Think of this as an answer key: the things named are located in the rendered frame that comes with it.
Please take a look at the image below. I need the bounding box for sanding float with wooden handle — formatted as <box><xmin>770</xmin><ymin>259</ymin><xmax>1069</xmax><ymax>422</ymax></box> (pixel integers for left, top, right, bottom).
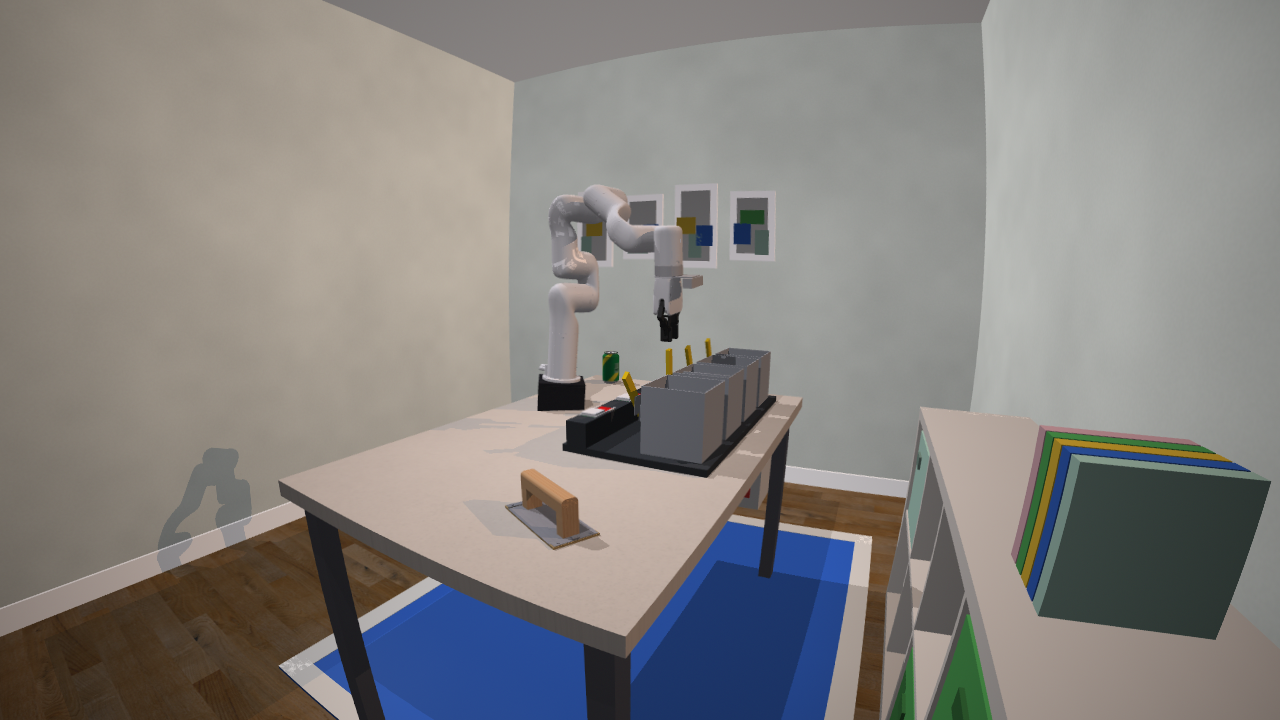
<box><xmin>506</xmin><ymin>469</ymin><xmax>600</xmax><ymax>550</ymax></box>

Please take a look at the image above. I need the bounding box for green drink can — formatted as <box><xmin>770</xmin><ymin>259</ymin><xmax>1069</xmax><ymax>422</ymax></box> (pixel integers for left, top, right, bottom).
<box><xmin>603</xmin><ymin>351</ymin><xmax>620</xmax><ymax>383</ymax></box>

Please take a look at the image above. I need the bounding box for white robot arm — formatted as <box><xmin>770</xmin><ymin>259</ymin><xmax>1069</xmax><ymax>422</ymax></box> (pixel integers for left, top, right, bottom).
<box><xmin>539</xmin><ymin>184</ymin><xmax>703</xmax><ymax>383</ymax></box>

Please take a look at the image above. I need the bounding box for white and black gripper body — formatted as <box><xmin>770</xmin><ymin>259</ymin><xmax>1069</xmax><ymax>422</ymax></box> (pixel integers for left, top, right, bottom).
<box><xmin>653</xmin><ymin>275</ymin><xmax>684</xmax><ymax>316</ymax></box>

